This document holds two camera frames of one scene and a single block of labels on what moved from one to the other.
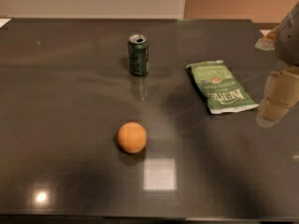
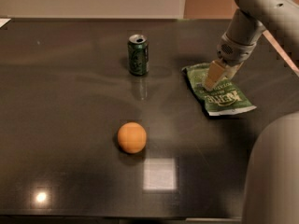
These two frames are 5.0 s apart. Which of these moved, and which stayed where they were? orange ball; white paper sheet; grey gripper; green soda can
Moved: grey gripper
Stayed: orange ball; green soda can; white paper sheet
